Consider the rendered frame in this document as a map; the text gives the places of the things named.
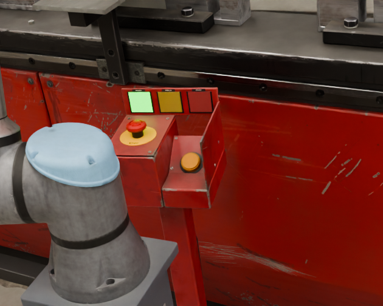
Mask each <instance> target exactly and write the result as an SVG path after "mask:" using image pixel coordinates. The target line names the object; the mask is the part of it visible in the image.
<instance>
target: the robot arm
mask: <svg viewBox="0 0 383 306"><path fill-rule="evenodd" d="M27 223H47V225H48V228H49V232H50V236H51V244H50V256H49V267H48V270H49V277H50V281H51V283H52V287H53V289H54V290H55V292H56V293H57V294H58V295H59V296H61V297H62V298H63V299H65V300H68V301H71V302H75V303H79V304H98V303H102V302H108V301H111V300H114V299H117V298H119V297H122V296H124V295H126V294H127V293H129V292H130V291H132V290H134V289H135V288H136V287H137V286H138V285H140V284H141V283H142V281H143V280H144V279H145V278H146V276H147V274H148V272H149V269H150V256H149V252H148V248H147V245H146V243H145V241H144V240H143V239H142V237H141V236H140V235H139V234H138V232H137V230H136V229H135V227H134V225H133V224H132V222H131V221H130V219H129V214H128V208H127V205H126V200H125V194H124V191H123V185H122V180H121V176H120V163H119V160H118V158H117V156H116V153H115V150H114V147H113V144H112V141H111V139H110V138H109V137H108V136H107V135H106V134H105V133H104V132H102V131H101V130H100V129H99V128H96V127H94V126H91V125H88V124H83V123H58V124H53V125H52V127H44V128H42V129H40V130H38V131H36V132H35V133H33V134H32V135H31V136H30V138H29V139H28V141H25V142H22V139H21V131H20V127H19V126H18V125H17V124H16V123H14V122H13V121H12V120H11V119H9V117H8V116H7V110H6V105H5V97H4V89H3V84H2V76H1V68H0V225H10V224H27Z"/></svg>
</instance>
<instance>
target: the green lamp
mask: <svg viewBox="0 0 383 306"><path fill-rule="evenodd" d="M128 94H129V100H130V104H131V110H132V112H153V108H152V104H151V97H150V93H149V92H128Z"/></svg>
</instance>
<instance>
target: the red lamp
mask: <svg viewBox="0 0 383 306"><path fill-rule="evenodd" d="M188 99H189V103H190V112H213V111H212V102H211V97H210V92H188Z"/></svg>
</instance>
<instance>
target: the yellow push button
mask: <svg viewBox="0 0 383 306"><path fill-rule="evenodd" d="M181 165H182V167H183V168H184V170H186V171H187V172H194V171H196V170H197V169H198V168H199V167H200V165H201V159H200V158H199V156H198V154H196V153H194V152H189V153H187V154H185V155H184V156H183V157H182V160H181Z"/></svg>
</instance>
